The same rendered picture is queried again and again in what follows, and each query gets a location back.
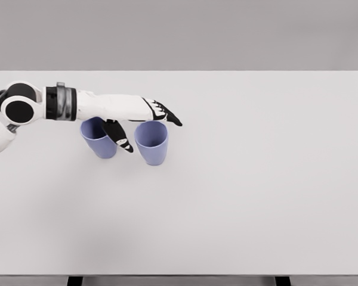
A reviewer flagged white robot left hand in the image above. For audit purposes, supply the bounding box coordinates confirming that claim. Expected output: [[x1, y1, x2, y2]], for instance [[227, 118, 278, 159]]
[[97, 94, 183, 154]]

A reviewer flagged lavender blue cup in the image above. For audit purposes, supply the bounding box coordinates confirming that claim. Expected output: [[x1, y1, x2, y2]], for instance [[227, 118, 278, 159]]
[[134, 120, 169, 166], [79, 116, 118, 160]]

